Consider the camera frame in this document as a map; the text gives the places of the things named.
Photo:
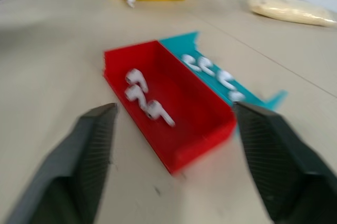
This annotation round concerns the teal plastic tray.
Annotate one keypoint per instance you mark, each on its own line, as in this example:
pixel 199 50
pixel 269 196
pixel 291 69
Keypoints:
pixel 210 76

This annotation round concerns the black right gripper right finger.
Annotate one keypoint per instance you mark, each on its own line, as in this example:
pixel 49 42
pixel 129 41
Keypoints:
pixel 289 166

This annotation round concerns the white earbud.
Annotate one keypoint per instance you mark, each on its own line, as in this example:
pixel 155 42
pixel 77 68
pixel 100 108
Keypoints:
pixel 135 96
pixel 227 79
pixel 158 113
pixel 207 69
pixel 137 78
pixel 235 96
pixel 190 61

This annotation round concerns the beige bread in bag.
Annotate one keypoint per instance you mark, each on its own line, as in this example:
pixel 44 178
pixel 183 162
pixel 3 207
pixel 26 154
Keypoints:
pixel 287 8

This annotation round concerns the red plastic tray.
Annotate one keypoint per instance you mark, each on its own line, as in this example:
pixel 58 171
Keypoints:
pixel 184 108

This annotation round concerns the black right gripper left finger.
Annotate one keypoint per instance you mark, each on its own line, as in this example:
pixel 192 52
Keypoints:
pixel 65 171

